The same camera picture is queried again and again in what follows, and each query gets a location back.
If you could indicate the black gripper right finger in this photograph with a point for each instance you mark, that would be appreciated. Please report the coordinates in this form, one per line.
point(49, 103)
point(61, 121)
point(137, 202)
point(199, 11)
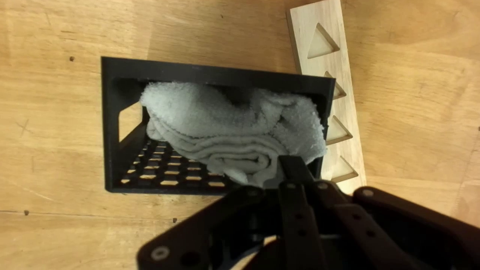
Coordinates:
point(380, 226)

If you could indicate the white terry cloth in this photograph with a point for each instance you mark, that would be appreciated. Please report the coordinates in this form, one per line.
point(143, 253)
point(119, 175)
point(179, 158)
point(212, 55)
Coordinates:
point(235, 130)

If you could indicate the black perforated plastic box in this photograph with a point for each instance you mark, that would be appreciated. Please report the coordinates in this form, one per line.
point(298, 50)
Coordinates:
point(136, 166)

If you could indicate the wooden board with triangle cutouts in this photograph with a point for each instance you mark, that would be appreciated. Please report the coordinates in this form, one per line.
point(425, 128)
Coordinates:
point(325, 46)

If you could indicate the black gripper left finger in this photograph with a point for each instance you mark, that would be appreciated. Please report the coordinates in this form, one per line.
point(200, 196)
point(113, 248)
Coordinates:
point(287, 211)

